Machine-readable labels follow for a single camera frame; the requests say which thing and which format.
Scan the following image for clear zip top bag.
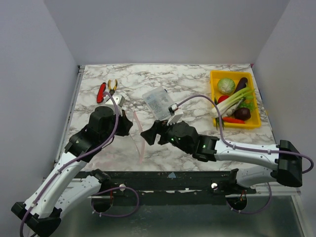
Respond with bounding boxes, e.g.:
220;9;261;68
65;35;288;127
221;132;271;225
112;110;145;165

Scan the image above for green onion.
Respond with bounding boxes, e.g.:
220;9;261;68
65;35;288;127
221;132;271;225
214;98;225;129

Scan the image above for pale green celery stalk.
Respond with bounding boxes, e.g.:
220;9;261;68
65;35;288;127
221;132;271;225
210;87;255;118

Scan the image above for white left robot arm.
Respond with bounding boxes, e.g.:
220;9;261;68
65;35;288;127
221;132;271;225
11;105;133;237

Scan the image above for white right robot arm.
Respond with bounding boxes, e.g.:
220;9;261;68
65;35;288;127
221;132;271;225
140;120;303;194

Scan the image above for red utility knife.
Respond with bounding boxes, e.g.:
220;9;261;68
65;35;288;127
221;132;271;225
96;82;106;104

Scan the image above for clear plastic screw box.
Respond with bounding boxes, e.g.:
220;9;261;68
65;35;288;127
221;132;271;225
142;86;175;120

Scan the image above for orange carrot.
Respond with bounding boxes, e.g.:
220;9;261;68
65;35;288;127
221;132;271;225
222;117;245;124

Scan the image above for red tomato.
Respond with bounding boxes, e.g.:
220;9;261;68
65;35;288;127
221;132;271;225
217;95;229;104

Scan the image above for green cabbage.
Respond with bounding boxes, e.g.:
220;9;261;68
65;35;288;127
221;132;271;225
217;78;236;95

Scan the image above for dark red beet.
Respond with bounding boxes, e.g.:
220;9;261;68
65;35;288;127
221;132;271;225
234;107;251;121

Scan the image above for green grapes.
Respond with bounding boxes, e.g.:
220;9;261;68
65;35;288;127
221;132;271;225
239;95;256;111

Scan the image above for purple eggplant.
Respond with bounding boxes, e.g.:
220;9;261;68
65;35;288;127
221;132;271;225
234;77;248;93

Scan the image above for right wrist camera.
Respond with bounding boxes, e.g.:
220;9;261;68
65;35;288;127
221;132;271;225
167;104;183;125

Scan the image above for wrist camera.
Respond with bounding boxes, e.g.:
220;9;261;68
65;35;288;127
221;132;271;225
104;94;125;113
167;104;183;125

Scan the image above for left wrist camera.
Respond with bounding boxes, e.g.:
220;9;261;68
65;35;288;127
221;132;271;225
104;94;125;113

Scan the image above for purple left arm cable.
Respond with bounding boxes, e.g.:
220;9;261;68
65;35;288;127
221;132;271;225
19;91;124;235

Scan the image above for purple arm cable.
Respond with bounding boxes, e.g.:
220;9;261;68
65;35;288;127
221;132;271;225
176;95;314;175
19;91;124;235

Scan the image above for yellow handled pliers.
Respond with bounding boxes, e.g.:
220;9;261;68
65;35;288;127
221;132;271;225
108;80;118;95

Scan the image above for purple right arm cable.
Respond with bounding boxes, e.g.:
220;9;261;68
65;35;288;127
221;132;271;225
176;95;314;175

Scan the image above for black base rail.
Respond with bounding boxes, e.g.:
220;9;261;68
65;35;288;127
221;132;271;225
71;170;262;206

